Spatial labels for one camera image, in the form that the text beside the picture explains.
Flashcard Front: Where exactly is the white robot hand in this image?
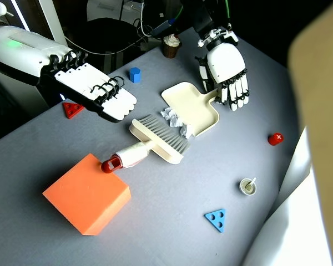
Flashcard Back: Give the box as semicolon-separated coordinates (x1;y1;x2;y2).
0;24;138;124
195;43;251;112

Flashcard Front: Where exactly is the cream plastic dustpan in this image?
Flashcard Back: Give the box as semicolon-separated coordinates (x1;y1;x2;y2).
160;82;220;139

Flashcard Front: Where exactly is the white paper ball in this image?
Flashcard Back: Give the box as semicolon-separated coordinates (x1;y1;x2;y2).
179;124;194;139
160;108;178;120
169;116;185;129

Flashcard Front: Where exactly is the cream hand broom red handle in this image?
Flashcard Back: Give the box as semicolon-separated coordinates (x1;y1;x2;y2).
100;114;190;175

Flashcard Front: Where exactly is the toy cupcake with cream frosting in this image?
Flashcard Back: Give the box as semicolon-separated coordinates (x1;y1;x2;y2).
163;33;183;59

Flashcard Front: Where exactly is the red triangle block with holes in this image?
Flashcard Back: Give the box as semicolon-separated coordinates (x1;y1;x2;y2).
62;101;85;120

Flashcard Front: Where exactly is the black office chair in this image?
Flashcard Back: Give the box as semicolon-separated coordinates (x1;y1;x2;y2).
63;18;145;70

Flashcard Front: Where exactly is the blue hexagon block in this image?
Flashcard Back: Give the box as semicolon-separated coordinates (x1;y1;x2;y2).
129;66;142;84

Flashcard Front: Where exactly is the red cylinder with white cross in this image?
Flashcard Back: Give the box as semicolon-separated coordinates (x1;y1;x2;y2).
268;132;285;146

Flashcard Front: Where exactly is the blurry beige panel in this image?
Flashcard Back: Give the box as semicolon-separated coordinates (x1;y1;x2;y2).
287;0;333;266

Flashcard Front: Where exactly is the small white spoon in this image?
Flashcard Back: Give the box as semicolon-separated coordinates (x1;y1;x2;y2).
245;177;257;192

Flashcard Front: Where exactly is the small toy bowl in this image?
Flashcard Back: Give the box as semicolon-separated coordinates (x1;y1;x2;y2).
239;178;258;197

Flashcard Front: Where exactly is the orange foam block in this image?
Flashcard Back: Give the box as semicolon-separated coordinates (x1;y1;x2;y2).
42;153;132;237

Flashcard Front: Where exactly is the blue triangle block with holes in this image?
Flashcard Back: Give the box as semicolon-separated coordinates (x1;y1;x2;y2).
204;208;227;234

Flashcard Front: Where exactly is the grey tablecloth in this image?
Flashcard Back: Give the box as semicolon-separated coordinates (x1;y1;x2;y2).
0;26;306;266

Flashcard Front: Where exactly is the white cable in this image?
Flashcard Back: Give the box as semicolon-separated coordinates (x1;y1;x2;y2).
140;0;156;38

